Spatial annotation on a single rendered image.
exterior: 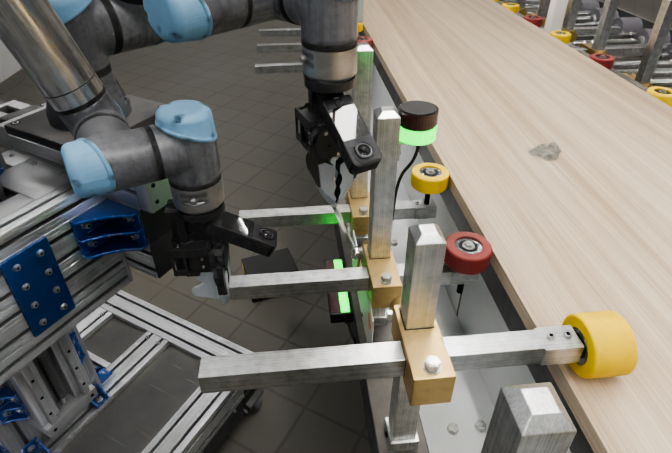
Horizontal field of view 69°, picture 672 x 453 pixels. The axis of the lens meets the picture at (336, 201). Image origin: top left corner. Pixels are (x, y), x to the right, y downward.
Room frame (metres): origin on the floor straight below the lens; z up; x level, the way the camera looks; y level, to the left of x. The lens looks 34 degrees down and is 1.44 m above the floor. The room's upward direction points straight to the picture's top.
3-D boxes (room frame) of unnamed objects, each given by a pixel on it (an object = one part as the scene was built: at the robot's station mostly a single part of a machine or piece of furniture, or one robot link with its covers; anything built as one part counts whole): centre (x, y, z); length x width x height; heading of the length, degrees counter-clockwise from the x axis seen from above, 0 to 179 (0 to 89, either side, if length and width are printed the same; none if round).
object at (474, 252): (0.66, -0.23, 0.85); 0.08 x 0.08 x 0.11
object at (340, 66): (0.66, 0.01, 1.23); 0.08 x 0.08 x 0.05
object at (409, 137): (0.69, -0.12, 1.11); 0.06 x 0.06 x 0.02
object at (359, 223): (0.91, -0.05, 0.81); 0.14 x 0.06 x 0.05; 6
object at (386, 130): (0.68, -0.08, 0.91); 0.04 x 0.04 x 0.48; 6
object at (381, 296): (0.66, -0.08, 0.85); 0.14 x 0.06 x 0.05; 6
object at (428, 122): (0.69, -0.12, 1.13); 0.06 x 0.06 x 0.02
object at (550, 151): (1.00, -0.49, 0.91); 0.09 x 0.07 x 0.02; 124
